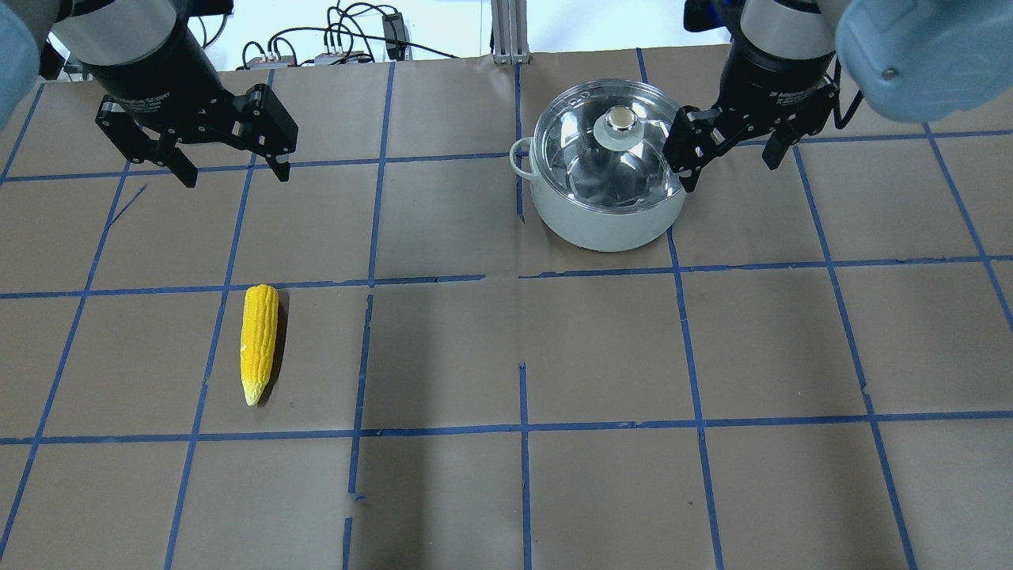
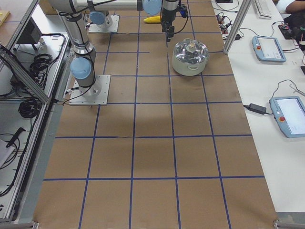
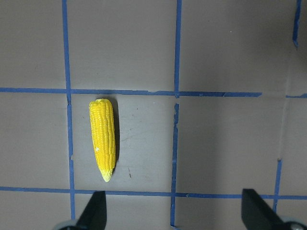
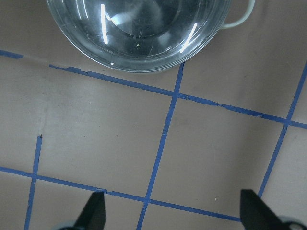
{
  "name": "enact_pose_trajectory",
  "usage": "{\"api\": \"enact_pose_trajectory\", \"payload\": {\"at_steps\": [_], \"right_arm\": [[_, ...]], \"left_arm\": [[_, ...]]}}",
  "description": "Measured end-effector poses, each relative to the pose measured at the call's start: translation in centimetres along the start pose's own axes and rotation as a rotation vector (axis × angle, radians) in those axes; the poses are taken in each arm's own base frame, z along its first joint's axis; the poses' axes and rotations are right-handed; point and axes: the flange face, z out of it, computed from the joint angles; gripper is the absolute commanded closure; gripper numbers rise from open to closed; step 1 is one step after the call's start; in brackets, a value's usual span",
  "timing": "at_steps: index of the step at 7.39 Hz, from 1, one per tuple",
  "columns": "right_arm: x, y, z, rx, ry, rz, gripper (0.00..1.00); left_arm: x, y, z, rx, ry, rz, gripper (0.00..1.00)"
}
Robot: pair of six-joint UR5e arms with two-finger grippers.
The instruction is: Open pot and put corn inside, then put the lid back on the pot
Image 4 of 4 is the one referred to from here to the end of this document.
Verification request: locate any pale green steel pot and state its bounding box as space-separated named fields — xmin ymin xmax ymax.
xmin=222 ymin=0 xmax=256 ymax=30

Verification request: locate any clear glass pot lid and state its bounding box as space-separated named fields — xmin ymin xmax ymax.
xmin=47 ymin=0 xmax=231 ymax=73

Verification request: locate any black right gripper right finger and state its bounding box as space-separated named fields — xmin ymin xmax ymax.
xmin=240 ymin=189 xmax=307 ymax=230

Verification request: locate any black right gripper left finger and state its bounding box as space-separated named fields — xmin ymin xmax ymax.
xmin=75 ymin=192 xmax=106 ymax=230

